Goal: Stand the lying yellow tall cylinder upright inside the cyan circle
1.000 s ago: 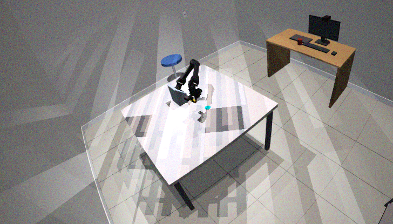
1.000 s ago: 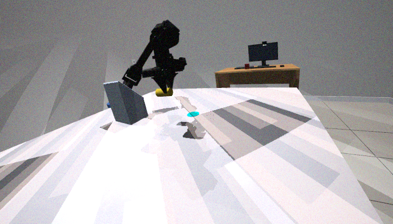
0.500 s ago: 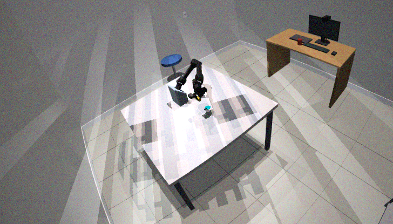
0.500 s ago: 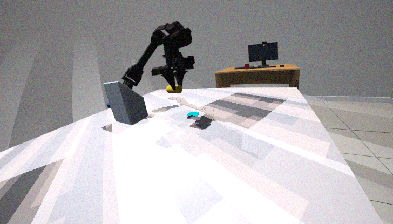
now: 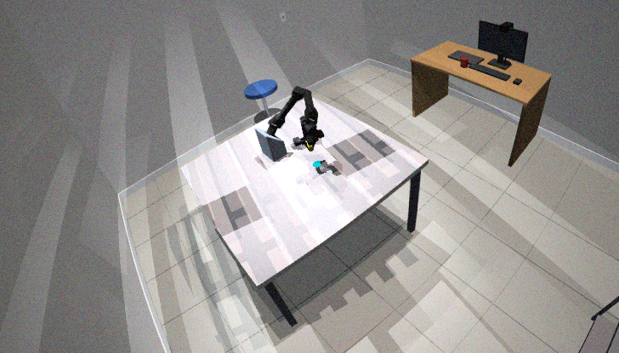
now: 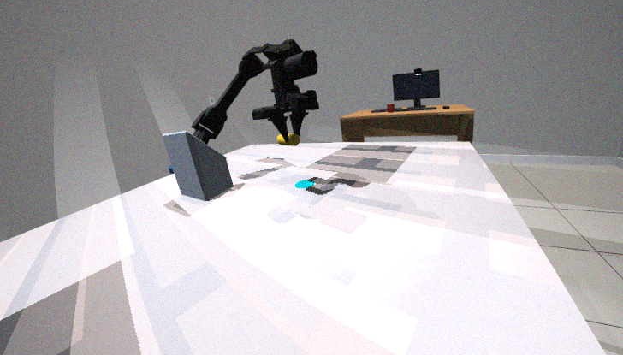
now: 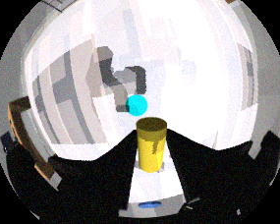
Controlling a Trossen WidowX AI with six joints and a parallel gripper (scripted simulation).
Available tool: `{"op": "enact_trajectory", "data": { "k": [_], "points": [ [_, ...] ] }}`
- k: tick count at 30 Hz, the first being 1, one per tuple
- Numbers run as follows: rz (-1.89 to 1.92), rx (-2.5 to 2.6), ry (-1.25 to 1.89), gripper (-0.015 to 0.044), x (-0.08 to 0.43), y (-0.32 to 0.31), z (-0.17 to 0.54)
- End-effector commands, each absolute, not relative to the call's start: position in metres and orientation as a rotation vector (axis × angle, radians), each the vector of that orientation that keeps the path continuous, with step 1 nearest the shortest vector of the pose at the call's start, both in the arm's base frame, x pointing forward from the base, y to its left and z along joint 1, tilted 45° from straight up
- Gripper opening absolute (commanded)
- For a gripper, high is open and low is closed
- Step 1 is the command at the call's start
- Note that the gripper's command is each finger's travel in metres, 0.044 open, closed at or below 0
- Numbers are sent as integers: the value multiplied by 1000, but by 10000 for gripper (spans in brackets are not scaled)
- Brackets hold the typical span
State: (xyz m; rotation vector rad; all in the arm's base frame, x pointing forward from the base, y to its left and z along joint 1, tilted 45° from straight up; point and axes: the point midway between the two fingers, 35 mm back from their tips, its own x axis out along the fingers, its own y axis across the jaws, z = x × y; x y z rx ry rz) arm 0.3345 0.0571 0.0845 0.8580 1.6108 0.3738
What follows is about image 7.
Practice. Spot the cyan circle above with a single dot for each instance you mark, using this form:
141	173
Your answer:
136	105

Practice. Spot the yellow cylinder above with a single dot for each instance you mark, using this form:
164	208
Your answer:
151	140

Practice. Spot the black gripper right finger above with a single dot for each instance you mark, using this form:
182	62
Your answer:
199	166

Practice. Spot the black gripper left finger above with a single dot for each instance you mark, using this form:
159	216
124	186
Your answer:
111	173

